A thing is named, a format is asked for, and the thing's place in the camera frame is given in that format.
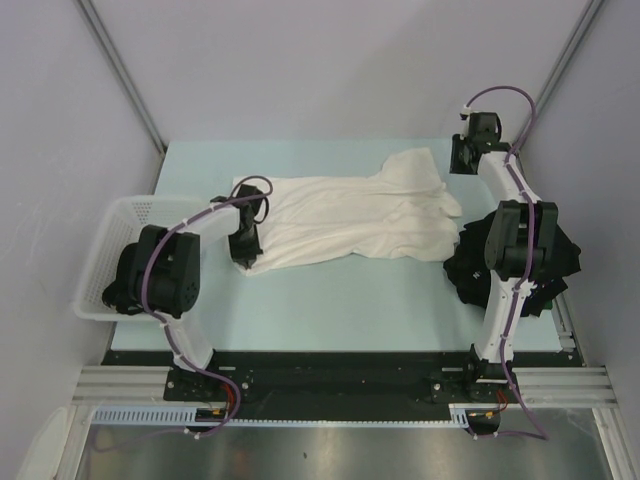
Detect aluminium frame rail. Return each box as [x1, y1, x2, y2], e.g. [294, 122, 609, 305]
[72, 366, 618, 409]

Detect left aluminium corner post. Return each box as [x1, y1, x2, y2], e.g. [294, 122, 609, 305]
[73, 0, 168, 157]

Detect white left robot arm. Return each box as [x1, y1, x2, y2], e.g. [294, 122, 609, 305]
[126, 177, 273, 400]

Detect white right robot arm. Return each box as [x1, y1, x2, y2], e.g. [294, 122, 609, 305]
[449, 107, 558, 401]

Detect black t shirt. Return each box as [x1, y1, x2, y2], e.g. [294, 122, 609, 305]
[102, 243, 153, 316]

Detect right aluminium corner post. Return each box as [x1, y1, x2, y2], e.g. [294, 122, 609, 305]
[512, 0, 606, 151]

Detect white plastic laundry basket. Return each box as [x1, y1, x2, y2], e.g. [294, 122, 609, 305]
[73, 195, 207, 322]

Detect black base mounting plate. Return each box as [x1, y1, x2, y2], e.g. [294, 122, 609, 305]
[164, 349, 521, 436]

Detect stack of black t shirts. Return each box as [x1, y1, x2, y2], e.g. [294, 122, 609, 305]
[443, 212, 582, 317]

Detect aluminium corner post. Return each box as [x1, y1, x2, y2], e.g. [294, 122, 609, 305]
[73, 0, 168, 157]
[512, 0, 606, 151]

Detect white t shirt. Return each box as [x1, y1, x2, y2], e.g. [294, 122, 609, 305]
[240, 148, 462, 276]

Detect white slotted cable duct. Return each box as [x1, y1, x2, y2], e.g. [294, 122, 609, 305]
[92, 404, 487, 431]

